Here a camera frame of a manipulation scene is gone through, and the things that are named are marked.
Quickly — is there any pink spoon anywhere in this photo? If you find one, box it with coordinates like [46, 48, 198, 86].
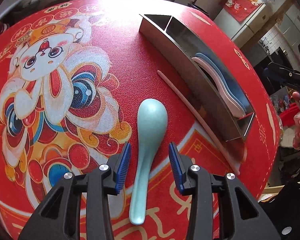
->
[191, 56, 244, 118]

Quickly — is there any red printed table mat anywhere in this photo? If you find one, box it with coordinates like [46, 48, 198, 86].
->
[0, 0, 282, 240]

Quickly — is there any blue spoon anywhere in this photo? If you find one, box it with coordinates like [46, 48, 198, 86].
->
[195, 52, 248, 117]

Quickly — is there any white refrigerator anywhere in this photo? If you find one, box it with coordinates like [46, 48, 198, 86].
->
[214, 2, 267, 50]

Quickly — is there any teal ceramic spoon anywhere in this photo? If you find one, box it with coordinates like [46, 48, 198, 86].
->
[128, 98, 168, 225]

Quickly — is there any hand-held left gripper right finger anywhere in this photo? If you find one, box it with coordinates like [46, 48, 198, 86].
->
[168, 142, 282, 240]

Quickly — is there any pink chopstick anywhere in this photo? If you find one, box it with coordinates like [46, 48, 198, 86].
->
[157, 70, 241, 175]

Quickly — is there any red printed cloth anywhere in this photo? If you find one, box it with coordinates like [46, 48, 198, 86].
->
[224, 0, 265, 22]

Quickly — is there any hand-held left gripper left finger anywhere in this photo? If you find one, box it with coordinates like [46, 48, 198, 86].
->
[17, 142, 132, 240]

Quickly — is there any stainless steel utensil holder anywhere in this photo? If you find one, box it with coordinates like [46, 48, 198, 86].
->
[139, 14, 255, 143]

